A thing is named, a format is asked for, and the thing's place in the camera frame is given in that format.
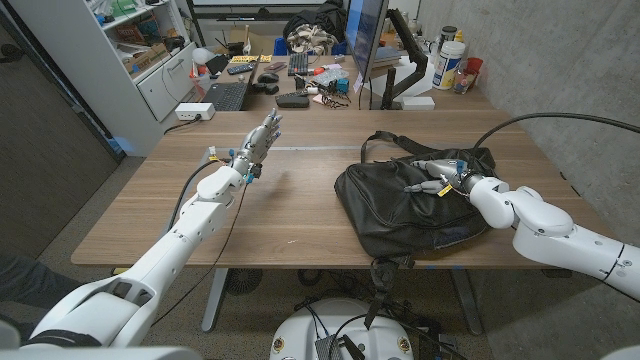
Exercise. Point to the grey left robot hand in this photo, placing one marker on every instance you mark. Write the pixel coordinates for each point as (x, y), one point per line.
(257, 145)

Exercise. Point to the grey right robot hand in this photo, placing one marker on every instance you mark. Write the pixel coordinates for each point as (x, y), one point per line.
(447, 172)

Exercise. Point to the black leather backpack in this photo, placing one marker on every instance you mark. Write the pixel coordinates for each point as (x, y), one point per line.
(390, 215)

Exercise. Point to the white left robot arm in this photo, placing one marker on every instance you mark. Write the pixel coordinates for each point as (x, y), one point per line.
(172, 252)

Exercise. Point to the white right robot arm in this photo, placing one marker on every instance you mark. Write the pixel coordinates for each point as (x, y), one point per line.
(555, 235)

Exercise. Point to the flat black device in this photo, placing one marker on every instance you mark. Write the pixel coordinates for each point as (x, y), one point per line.
(292, 101)

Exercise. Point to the black laptop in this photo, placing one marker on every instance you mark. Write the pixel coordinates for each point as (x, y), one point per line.
(227, 96)

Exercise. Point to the black computer mouse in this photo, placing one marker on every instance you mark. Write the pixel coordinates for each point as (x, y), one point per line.
(268, 77)

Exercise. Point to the white power strip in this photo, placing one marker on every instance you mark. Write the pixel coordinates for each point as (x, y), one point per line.
(192, 111)

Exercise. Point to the small white box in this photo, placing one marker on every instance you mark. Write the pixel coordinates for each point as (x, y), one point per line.
(417, 103)

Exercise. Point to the black remote control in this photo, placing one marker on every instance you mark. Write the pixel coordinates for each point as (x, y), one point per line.
(241, 68)

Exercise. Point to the black keyboard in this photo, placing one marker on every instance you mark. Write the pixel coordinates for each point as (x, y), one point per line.
(298, 64)

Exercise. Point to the clear glass jar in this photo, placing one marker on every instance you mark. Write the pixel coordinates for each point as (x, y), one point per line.
(462, 82)

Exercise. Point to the clear plastic tray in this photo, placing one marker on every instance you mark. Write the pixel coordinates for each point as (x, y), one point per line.
(330, 76)

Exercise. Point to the small blue box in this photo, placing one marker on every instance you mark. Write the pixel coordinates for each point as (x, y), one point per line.
(343, 85)

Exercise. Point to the white wipes canister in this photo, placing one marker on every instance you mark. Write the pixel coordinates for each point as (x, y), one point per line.
(447, 65)

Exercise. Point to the red cup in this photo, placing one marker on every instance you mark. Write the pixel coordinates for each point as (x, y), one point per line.
(475, 65)

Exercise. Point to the grey metal table leg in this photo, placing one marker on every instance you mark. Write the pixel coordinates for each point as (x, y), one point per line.
(214, 302)
(467, 305)

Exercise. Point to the pile of dark clothes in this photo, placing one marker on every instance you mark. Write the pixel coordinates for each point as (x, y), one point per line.
(317, 22)

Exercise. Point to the round black fan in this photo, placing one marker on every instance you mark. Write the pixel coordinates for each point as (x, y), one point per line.
(243, 281)

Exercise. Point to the cardboard box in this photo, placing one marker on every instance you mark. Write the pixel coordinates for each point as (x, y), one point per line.
(145, 60)

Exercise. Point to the computer monitor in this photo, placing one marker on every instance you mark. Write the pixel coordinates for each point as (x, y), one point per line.
(362, 35)

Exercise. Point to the white shelf cabinet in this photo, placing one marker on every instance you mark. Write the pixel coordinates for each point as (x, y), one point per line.
(90, 65)

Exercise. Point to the yellow floor marker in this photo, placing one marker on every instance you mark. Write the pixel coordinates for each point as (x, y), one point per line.
(117, 271)

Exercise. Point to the white robot torso base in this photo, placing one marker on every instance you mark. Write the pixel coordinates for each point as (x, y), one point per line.
(305, 335)

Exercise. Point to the person's leg in dark trousers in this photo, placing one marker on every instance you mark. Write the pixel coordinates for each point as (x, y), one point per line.
(32, 280)

